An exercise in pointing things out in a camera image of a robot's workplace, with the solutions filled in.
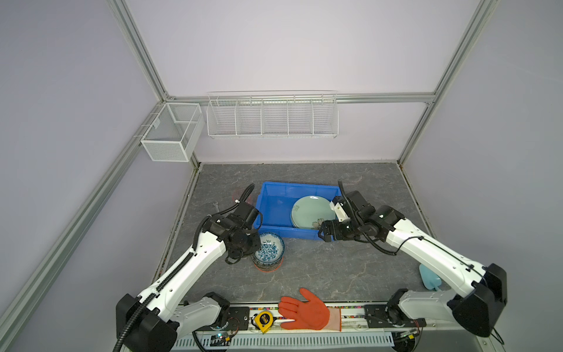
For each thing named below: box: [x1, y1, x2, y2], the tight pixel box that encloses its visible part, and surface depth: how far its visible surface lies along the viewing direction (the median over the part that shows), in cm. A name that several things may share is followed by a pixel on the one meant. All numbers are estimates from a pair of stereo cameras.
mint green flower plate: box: [291, 195, 337, 230], surface depth 101 cm
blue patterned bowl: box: [251, 231, 286, 271], surface depth 81 cm
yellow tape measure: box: [254, 310, 274, 333], surface depth 74 cm
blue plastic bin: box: [253, 181, 343, 240], surface depth 104 cm
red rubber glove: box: [277, 288, 342, 332], surface depth 75 cm
